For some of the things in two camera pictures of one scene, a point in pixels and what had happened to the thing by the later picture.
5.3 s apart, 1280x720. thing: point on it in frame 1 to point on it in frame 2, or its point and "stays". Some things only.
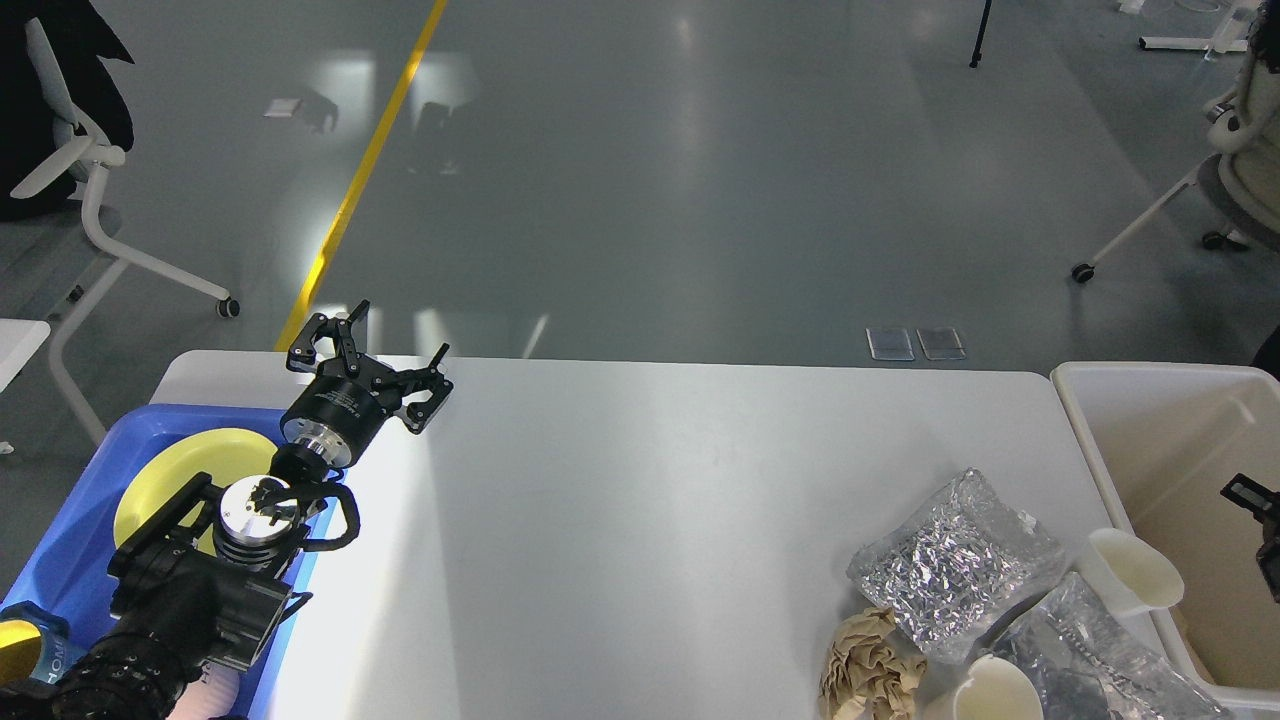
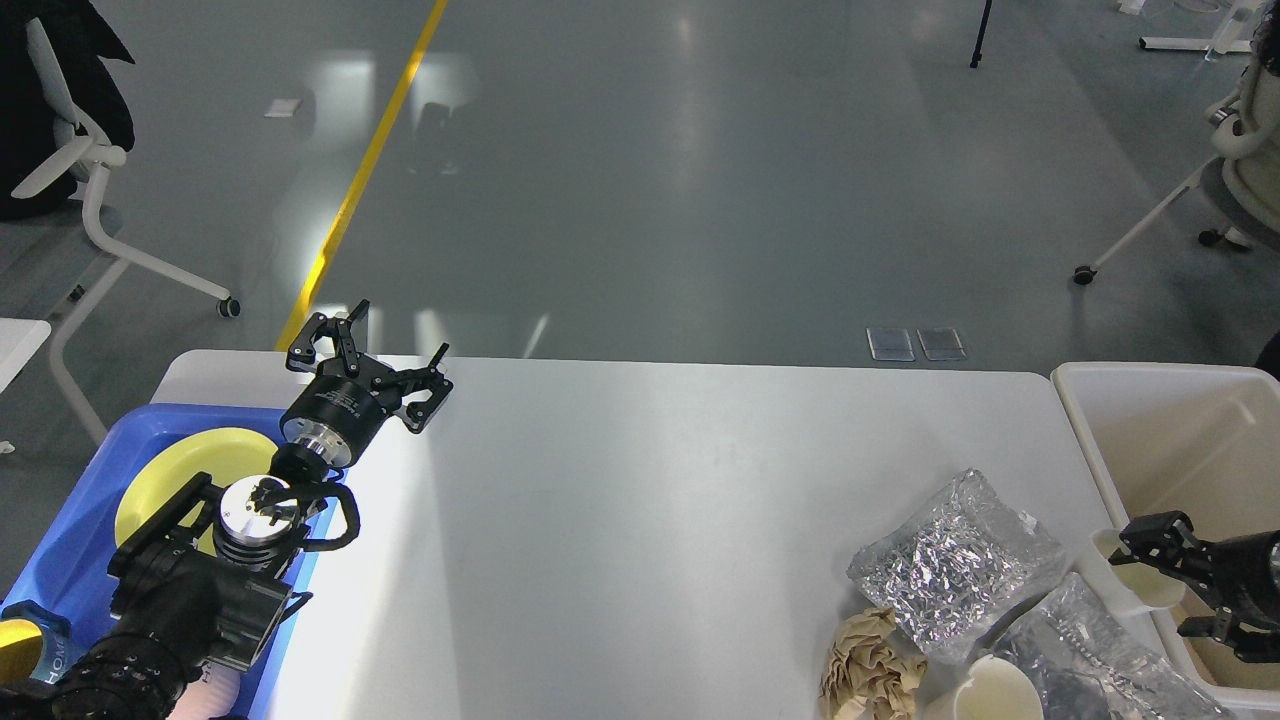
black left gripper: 345,401 stays
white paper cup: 1130,574 stays
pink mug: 213,696 stays
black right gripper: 1264,503 to 1236,572
